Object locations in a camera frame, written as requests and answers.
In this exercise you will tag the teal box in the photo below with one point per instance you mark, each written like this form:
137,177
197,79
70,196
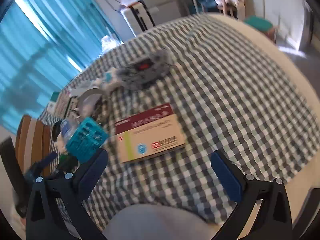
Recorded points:
53,100

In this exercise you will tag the brown wooden stand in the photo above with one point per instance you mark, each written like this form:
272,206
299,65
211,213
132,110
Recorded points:
37,137

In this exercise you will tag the checkered bed sheet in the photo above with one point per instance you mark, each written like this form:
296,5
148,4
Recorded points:
225,92

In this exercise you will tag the person's grey trouser leg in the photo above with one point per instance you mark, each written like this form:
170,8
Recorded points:
155,222

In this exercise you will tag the green stool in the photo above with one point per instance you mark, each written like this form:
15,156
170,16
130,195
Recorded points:
257,22

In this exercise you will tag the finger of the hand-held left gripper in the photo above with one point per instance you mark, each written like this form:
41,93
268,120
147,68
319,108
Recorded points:
50,157

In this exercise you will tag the grey fridge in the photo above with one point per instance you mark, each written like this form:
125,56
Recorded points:
162,5

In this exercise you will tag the red beige medicine box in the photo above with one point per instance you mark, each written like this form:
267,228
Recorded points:
150,135

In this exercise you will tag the white red plastic bag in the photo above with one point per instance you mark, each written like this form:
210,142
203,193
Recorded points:
130,0

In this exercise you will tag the clear water bottle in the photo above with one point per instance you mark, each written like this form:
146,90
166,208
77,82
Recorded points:
67,130

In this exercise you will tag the grey tape roll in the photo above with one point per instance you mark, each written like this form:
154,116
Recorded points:
86,97

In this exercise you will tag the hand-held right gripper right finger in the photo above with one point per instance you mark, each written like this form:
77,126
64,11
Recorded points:
226,177

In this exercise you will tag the blue curtain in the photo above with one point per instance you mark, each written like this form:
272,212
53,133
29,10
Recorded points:
37,55

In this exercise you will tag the grey fabric pouch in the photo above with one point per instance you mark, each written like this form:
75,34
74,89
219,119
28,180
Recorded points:
155,73

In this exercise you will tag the white suitcase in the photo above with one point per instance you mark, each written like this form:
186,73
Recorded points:
130,20

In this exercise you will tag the clear plastic bag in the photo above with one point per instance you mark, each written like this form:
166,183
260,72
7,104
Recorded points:
108,43

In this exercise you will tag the white plush toy blue star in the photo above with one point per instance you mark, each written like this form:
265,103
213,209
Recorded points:
105,83

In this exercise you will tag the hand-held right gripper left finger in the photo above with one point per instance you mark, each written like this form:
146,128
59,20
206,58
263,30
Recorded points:
96,170

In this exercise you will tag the wooden chair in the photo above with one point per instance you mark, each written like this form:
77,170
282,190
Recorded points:
226,8

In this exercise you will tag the teal plastic basket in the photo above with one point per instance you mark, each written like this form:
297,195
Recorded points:
85,140

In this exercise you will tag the blue clothes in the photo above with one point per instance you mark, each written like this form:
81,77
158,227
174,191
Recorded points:
206,0

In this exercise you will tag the small black red object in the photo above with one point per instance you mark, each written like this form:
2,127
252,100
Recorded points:
142,66

